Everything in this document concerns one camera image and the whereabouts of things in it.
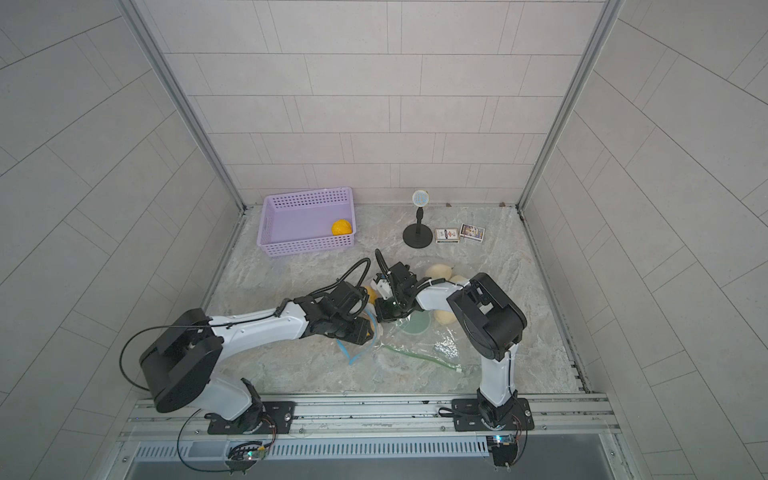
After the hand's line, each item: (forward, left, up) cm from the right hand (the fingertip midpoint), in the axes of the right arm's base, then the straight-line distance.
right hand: (374, 319), depth 89 cm
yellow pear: (+31, +11, +9) cm, 34 cm away
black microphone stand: (+29, -16, +4) cm, 33 cm away
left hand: (-5, 0, +2) cm, 6 cm away
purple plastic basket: (+39, +27, +4) cm, 47 cm away
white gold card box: (+28, -27, +4) cm, 39 cm away
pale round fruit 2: (+11, -21, +7) cm, 25 cm away
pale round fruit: (-4, -20, +6) cm, 22 cm away
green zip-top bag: (-7, -17, +1) cm, 19 cm away
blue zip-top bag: (-10, +5, +3) cm, 12 cm away
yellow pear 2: (+4, 0, +8) cm, 9 cm away
